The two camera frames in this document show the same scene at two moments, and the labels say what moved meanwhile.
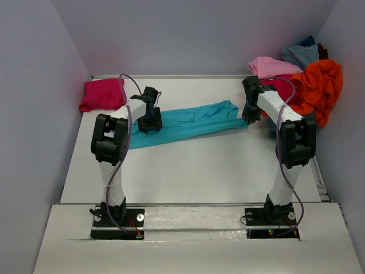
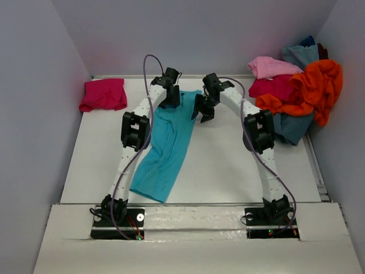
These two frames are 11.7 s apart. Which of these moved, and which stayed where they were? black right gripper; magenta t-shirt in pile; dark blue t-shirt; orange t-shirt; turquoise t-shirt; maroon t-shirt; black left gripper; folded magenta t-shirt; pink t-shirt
Moved: black left gripper; black right gripper; turquoise t-shirt
Stayed: magenta t-shirt in pile; folded magenta t-shirt; orange t-shirt; dark blue t-shirt; pink t-shirt; maroon t-shirt
